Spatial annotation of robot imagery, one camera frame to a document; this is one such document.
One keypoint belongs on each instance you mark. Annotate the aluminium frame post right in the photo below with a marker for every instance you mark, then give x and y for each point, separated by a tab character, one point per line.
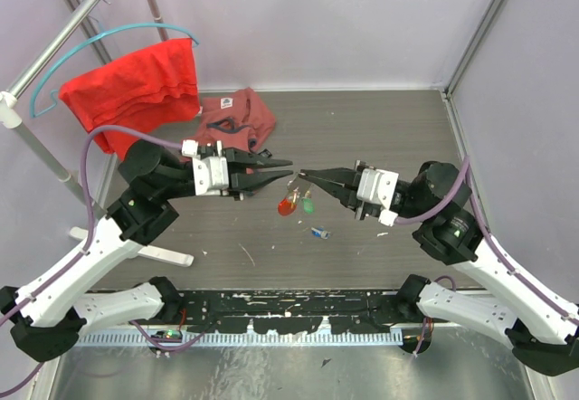
483	28

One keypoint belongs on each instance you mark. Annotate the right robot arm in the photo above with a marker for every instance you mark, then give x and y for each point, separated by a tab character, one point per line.
539	327

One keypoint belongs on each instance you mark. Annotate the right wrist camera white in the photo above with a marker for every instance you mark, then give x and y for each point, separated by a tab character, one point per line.
377	187

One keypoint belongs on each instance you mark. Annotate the blue tag key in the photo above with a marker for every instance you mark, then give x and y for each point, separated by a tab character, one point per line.
320	233

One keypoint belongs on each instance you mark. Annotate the grey slotted cable duct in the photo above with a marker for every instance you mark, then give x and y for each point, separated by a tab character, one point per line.
323	337

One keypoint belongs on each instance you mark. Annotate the green tag key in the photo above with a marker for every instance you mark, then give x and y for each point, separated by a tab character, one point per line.
308	206

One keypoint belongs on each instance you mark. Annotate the dusty red shirt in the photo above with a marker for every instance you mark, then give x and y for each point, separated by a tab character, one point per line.
239	119

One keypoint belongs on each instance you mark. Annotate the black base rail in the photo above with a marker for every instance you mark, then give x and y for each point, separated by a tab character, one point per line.
287	311

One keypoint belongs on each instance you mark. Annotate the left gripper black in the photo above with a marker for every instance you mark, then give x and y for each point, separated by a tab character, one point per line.
240	178

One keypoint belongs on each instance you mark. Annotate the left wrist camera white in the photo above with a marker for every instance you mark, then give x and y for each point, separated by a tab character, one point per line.
210	174

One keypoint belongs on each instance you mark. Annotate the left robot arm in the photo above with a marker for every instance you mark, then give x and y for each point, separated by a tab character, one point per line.
50	314

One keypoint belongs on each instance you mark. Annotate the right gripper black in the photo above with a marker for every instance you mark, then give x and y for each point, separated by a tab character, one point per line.
347	197

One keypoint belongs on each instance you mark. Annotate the metal key organizer red handle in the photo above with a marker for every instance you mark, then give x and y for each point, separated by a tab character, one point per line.
296	190

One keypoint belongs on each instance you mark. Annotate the bright red cloth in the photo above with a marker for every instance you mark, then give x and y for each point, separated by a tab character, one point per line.
142	90

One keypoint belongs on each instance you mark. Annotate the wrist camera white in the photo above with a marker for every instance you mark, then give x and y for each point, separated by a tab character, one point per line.
210	174
377	187

